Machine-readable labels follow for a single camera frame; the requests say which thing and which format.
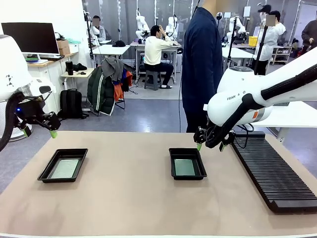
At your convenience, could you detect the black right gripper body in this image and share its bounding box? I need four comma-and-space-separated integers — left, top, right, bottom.
205, 125, 231, 139

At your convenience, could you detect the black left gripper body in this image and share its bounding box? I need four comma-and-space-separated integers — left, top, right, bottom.
15, 98, 47, 124

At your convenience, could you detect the black plastic ESD tray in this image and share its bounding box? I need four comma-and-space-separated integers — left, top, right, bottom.
37, 148, 89, 183
168, 148, 208, 180

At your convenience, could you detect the black backpack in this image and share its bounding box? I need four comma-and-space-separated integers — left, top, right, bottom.
58, 88, 84, 121

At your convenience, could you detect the white cabinet wooden top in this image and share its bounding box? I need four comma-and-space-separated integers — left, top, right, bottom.
26, 52, 79, 115

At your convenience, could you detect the small wooden side table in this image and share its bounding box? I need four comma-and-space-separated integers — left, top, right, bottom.
60, 68, 95, 90

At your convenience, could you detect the dark green striped jacket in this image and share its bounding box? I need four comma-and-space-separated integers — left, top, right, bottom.
87, 65, 116, 117

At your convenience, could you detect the black slotted board rack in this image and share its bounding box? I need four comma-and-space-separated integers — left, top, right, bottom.
231, 131, 317, 214

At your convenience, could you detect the person in navy jacket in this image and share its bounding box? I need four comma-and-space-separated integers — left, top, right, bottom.
181, 0, 223, 133

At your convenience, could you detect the white side table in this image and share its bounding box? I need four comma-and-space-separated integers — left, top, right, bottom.
252, 100, 317, 143

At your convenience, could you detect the small cardboard box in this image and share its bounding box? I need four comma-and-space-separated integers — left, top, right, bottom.
56, 39, 71, 56

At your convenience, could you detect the grey step stool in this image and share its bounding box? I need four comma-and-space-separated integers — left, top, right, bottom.
144, 70, 162, 91

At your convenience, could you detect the black computer monitor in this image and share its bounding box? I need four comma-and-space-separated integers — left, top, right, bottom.
1, 22, 60, 60

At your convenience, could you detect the orange jacket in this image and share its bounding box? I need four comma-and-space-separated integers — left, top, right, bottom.
112, 70, 133, 101

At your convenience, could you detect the grey garment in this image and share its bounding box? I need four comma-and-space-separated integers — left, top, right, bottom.
101, 56, 125, 81

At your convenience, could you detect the white background robot table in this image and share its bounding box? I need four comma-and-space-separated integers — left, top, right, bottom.
130, 41, 183, 84

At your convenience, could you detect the seated person cream sweater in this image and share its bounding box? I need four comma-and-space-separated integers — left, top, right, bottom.
143, 24, 175, 89

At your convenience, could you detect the black tripod stand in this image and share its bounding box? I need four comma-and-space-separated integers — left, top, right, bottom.
253, 23, 269, 75

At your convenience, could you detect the seated person light top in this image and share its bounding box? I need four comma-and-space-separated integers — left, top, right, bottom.
90, 15, 106, 42

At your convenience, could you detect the person in white jacket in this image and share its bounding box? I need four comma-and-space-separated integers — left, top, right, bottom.
255, 9, 287, 75

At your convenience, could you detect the person in brown top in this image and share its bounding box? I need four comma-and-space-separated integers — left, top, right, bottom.
301, 19, 317, 48

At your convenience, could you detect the black left arm cable bundle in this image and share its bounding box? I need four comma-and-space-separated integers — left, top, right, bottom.
0, 91, 25, 152

